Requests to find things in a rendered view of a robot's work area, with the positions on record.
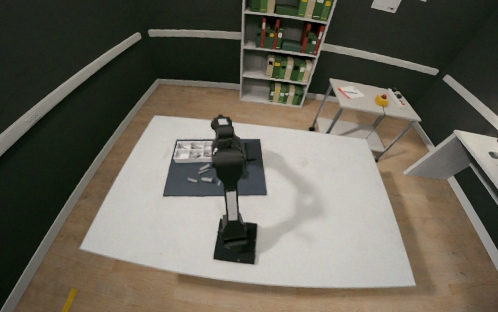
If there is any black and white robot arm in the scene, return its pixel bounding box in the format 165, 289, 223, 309
210, 114, 248, 251

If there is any white divided parts tray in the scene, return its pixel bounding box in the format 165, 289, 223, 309
174, 141, 212, 163

